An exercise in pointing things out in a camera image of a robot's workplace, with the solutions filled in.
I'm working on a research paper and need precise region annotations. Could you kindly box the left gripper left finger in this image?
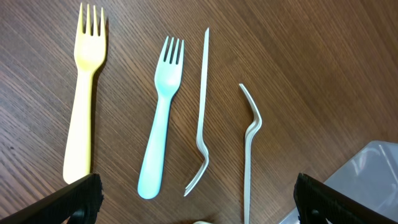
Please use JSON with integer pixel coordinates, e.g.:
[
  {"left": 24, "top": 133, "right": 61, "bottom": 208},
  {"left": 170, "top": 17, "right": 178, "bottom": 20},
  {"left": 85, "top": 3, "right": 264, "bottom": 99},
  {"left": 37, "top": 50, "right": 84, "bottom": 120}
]
[{"left": 1, "top": 174, "right": 104, "bottom": 224}]

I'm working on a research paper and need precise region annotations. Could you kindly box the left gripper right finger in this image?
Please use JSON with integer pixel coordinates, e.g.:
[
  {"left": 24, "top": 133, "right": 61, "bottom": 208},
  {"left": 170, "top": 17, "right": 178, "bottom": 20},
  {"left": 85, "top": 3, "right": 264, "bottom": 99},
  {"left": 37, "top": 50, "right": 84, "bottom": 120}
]
[{"left": 294, "top": 173, "right": 397, "bottom": 224}]

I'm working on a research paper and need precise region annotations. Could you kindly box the curved white plastic fork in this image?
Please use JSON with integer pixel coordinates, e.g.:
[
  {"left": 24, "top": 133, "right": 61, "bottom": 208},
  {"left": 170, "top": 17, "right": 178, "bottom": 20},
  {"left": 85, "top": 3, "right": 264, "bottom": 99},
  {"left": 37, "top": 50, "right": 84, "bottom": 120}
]
[{"left": 239, "top": 83, "right": 262, "bottom": 224}]

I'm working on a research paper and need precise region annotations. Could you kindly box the thin white fork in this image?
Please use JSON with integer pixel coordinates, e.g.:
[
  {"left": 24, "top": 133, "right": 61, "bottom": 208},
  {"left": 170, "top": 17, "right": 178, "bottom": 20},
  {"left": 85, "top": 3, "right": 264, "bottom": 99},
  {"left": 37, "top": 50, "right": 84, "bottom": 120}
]
[{"left": 183, "top": 27, "right": 210, "bottom": 197}]

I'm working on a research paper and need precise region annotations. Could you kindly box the light blue plastic fork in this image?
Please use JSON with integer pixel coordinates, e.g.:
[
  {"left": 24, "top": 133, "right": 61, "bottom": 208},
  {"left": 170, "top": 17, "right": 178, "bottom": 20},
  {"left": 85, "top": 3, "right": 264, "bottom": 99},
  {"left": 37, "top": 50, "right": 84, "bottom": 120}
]
[{"left": 137, "top": 37, "right": 185, "bottom": 199}]

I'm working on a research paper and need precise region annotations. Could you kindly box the left clear plastic container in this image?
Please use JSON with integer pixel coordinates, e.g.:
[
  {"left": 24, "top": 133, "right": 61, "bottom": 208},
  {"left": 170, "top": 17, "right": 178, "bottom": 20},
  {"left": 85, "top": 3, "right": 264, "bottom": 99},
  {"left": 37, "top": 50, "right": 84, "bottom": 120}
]
[{"left": 278, "top": 140, "right": 398, "bottom": 224}]

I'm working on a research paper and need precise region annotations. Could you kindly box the yellow plastic fork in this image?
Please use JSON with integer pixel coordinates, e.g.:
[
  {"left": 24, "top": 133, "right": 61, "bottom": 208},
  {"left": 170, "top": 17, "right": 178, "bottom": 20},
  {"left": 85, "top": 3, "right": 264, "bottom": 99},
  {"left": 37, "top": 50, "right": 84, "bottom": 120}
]
[{"left": 63, "top": 6, "right": 106, "bottom": 184}]

